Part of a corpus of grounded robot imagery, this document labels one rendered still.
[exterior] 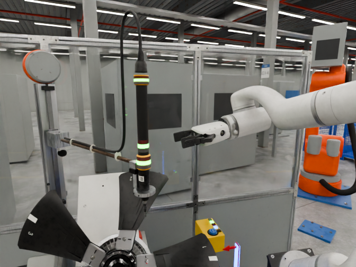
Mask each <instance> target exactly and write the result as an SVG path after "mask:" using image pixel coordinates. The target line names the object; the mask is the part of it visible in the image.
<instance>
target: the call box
mask: <svg viewBox="0 0 356 267"><path fill-rule="evenodd" d="M212 220H213V219H212ZM213 222H214V220H213ZM214 223H215V222H214ZM215 224H216V223H215ZM216 226H217V224H216ZM217 227H218V226H217ZM212 228H214V227H213V225H212V224H211V223H210V221H209V220H208V219H202V220H196V221H195V235H198V234H200V233H203V234H205V235H206V236H207V238H208V240H209V241H210V243H211V244H212V246H213V248H214V250H215V253H216V252H221V251H224V250H223V248H224V245H225V235H224V233H223V232H222V231H221V232H217V234H215V235H212V234H210V233H209V229H212ZM217 229H220V228H219V227H218V228H216V229H215V230H217Z"/></svg>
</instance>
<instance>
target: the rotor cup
mask: <svg viewBox="0 0 356 267"><path fill-rule="evenodd" d="M99 267H137V262H136V255H135V253H134V252H133V251H127V250H118V249H115V248H113V249H111V250H109V251H108V252H107V253H106V255H105V257H104V258H103V259H102V261H101V262H100V265H99Z"/></svg>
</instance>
